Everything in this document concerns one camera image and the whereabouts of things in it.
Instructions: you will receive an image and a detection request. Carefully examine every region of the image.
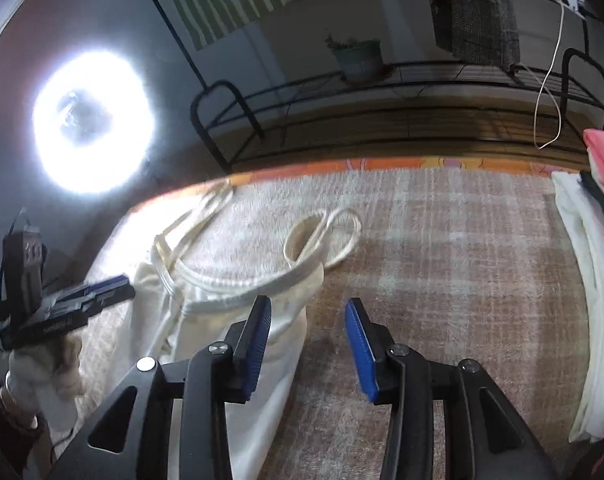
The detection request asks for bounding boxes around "left forearm with bracelet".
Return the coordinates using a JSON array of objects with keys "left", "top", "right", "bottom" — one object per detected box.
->
[{"left": 0, "top": 370, "right": 46, "bottom": 479}]

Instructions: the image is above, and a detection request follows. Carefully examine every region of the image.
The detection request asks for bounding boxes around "potted plant green pot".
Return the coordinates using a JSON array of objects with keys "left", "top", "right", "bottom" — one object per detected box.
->
[{"left": 325, "top": 35, "right": 386, "bottom": 84}]

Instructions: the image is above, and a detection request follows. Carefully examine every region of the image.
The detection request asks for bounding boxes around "white charging cable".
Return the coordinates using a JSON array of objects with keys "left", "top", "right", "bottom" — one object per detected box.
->
[{"left": 533, "top": 0, "right": 586, "bottom": 151}]

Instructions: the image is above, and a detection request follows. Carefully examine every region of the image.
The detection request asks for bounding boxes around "orange patterned bed sheet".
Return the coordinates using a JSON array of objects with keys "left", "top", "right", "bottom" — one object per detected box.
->
[{"left": 128, "top": 156, "right": 588, "bottom": 214}]

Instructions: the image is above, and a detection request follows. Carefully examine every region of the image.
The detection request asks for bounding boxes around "folded white garment stack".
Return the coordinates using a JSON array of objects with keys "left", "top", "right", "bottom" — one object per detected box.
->
[{"left": 552, "top": 171, "right": 604, "bottom": 442}]

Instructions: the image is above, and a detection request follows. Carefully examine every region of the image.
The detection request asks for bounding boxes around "dark tweed hanging garment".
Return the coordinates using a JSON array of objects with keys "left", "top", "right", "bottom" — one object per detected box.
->
[{"left": 431, "top": 0, "right": 520, "bottom": 70}]

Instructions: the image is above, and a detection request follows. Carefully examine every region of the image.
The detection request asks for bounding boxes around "black metal rack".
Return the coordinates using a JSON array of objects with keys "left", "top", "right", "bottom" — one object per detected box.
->
[{"left": 189, "top": 41, "right": 604, "bottom": 174}]

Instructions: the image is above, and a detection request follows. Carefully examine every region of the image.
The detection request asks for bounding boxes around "cream white garment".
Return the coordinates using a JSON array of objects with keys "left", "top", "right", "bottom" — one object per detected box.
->
[{"left": 50, "top": 181, "right": 362, "bottom": 479}]

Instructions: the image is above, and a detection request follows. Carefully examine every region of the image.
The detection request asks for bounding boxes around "left hand in white glove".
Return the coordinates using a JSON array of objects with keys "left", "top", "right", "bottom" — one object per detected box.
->
[{"left": 5, "top": 334, "right": 85, "bottom": 414}]

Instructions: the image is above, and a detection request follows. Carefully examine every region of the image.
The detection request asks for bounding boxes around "bright ring lamp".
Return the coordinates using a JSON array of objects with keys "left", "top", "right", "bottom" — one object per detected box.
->
[{"left": 32, "top": 50, "right": 156, "bottom": 195}]

